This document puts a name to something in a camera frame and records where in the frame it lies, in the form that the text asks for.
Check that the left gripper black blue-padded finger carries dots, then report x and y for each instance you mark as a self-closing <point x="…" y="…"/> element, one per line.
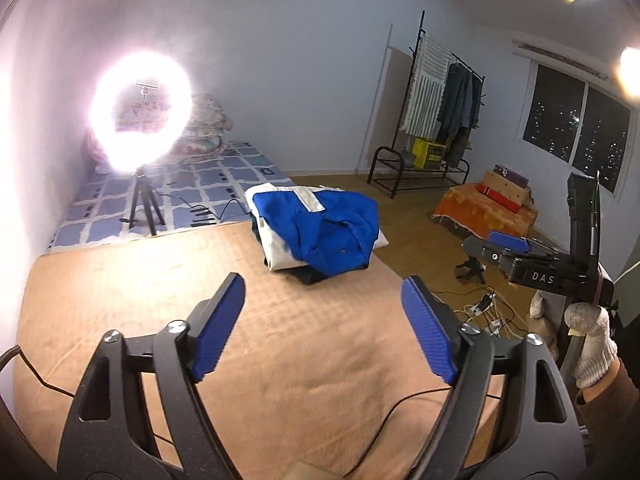
<point x="211" y="324"/>
<point x="435" y="326"/>

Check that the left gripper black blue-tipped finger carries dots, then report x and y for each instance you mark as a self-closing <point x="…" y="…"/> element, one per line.
<point x="501" y="248"/>

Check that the beige and blue jacket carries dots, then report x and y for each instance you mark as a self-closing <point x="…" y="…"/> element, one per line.
<point x="327" y="231"/>

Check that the black clothes rack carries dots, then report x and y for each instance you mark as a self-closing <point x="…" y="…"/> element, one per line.
<point x="391" y="167"/>

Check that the dark green hanging clothes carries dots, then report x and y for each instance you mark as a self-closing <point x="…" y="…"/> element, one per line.
<point x="459" y="111"/>

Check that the white knit gloved hand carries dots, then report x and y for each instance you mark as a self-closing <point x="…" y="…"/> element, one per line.
<point x="599" y="350"/>

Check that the cardboard box with red book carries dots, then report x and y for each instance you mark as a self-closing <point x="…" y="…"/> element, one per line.
<point x="506" y="188"/>

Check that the tan fleece blanket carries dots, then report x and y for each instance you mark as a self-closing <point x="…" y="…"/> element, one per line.
<point x="330" y="374"/>

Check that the yellow box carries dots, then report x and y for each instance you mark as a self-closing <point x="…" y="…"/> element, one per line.
<point x="427" y="154"/>

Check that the blue checkered bed sheet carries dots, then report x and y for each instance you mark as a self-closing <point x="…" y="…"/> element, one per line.
<point x="201" y="191"/>

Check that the dark blue garment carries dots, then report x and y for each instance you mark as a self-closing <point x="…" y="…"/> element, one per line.
<point x="305" y="274"/>

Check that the dark window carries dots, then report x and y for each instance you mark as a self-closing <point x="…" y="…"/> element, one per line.
<point x="578" y="123"/>

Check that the white striped hanging cloth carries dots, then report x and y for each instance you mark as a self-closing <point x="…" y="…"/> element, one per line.
<point x="427" y="86"/>

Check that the folded floral quilt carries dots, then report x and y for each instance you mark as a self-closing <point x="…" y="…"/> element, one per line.
<point x="200" y="127"/>

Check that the power strip with cables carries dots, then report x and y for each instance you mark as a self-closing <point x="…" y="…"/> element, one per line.
<point x="485" y="307"/>

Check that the white ring light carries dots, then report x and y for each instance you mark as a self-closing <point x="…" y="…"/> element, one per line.
<point x="144" y="71"/>

